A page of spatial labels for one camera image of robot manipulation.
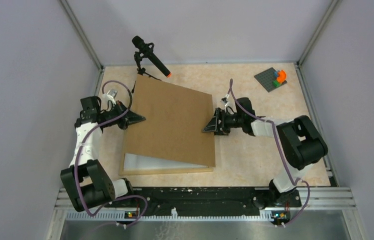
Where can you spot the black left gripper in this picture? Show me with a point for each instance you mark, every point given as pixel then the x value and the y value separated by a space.
pixel 130 119

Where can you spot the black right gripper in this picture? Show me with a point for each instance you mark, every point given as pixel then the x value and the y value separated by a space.
pixel 212 125

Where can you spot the brown cardboard backing board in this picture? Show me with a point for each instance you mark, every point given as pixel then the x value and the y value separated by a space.
pixel 175 117

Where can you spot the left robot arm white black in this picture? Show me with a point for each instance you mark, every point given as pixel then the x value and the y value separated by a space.
pixel 85 180

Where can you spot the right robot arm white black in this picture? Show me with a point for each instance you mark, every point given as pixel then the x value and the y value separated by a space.
pixel 298 140

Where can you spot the black mini tripod stand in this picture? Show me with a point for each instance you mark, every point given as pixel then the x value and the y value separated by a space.
pixel 138 57

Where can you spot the grey building brick baseplate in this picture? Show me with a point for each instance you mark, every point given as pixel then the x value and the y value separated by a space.
pixel 265 78

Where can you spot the black microphone orange tip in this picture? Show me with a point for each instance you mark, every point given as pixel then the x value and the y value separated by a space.
pixel 148 49

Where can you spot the colourful toy brick stack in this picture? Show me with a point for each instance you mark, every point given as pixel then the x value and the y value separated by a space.
pixel 280 78

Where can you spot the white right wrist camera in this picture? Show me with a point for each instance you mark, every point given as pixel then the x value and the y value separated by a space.
pixel 225 101

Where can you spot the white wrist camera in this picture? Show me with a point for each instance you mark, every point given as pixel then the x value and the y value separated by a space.
pixel 110 97
pixel 225 101

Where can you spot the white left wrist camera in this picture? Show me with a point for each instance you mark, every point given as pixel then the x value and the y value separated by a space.
pixel 110 97

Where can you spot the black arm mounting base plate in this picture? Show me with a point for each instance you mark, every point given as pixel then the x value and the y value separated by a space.
pixel 207 201

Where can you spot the aluminium front rail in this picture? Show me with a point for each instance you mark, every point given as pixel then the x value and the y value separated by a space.
pixel 313 199

